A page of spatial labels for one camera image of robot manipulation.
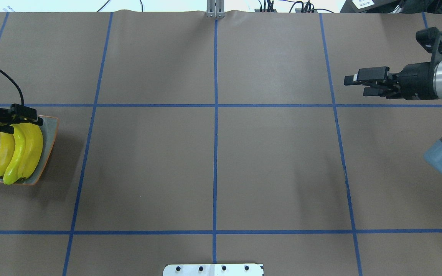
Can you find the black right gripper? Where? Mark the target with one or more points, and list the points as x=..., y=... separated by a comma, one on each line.
x=418, y=81

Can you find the yellow banana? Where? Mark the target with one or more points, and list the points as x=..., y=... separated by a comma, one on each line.
x=11, y=174
x=33, y=150
x=7, y=147

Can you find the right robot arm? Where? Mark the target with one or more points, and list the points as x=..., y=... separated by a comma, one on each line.
x=433, y=155

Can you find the black box with label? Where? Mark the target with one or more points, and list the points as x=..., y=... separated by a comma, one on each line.
x=372, y=6

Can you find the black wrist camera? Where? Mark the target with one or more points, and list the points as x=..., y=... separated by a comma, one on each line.
x=431, y=40

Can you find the aluminium frame post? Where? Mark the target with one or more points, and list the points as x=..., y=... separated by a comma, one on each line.
x=215, y=9

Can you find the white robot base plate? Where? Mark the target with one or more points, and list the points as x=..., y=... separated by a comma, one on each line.
x=223, y=269

